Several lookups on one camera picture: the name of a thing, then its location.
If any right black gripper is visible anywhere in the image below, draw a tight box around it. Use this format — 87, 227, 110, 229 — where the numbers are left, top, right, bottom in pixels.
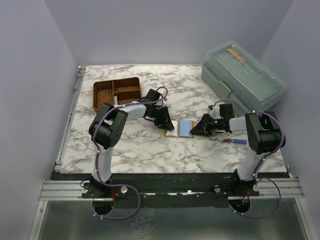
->
190, 113, 225, 137

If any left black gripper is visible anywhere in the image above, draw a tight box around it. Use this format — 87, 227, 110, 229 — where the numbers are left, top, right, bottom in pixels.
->
149, 106, 174, 131

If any yellow leather card holder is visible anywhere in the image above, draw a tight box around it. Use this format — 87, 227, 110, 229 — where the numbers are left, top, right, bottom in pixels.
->
163, 120, 195, 139

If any black silver-edged credit card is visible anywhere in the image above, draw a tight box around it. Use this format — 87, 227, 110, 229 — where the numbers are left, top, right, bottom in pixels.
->
113, 95, 118, 105

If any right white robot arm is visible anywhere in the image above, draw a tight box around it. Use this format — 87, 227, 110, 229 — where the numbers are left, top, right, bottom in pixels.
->
190, 103, 286, 196

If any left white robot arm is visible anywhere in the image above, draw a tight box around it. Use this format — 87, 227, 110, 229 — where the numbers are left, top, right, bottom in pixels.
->
81, 86, 175, 199

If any red blue screwdriver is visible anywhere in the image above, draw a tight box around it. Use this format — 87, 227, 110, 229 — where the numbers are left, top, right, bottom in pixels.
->
211, 138, 247, 145

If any brown woven basket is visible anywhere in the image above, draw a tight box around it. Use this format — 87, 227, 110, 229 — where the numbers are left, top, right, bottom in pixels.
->
93, 77, 142, 113

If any clear lid plastic toolbox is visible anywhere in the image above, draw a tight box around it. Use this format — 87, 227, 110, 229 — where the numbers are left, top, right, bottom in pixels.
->
201, 41, 288, 116

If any orange tool inside toolbox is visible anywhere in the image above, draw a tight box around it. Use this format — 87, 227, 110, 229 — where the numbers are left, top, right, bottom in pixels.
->
226, 48, 246, 63

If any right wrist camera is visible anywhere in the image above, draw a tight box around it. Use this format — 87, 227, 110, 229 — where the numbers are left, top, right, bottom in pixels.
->
209, 103, 234, 119

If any aluminium rail frame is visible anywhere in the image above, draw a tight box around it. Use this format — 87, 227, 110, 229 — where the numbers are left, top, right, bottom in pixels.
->
27, 65, 95, 240

